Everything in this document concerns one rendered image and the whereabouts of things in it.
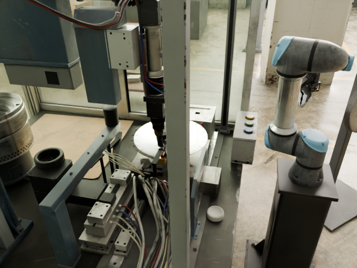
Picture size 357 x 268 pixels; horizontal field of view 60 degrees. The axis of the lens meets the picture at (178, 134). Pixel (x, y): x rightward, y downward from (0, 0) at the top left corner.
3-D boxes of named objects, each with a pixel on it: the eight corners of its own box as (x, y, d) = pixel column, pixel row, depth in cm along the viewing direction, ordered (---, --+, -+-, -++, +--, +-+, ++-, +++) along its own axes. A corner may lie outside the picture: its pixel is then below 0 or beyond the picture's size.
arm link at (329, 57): (354, 42, 101) (357, 51, 143) (318, 38, 106) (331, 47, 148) (343, 78, 104) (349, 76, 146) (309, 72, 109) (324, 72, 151)
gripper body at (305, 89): (319, 92, 167) (324, 70, 160) (306, 95, 164) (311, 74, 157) (308, 87, 173) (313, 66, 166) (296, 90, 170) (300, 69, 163)
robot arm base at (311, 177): (320, 168, 150) (325, 152, 145) (324, 189, 138) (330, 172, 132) (287, 164, 153) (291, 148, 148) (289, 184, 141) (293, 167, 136)
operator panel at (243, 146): (235, 133, 179) (237, 110, 171) (254, 135, 176) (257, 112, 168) (230, 162, 156) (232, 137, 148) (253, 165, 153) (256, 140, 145)
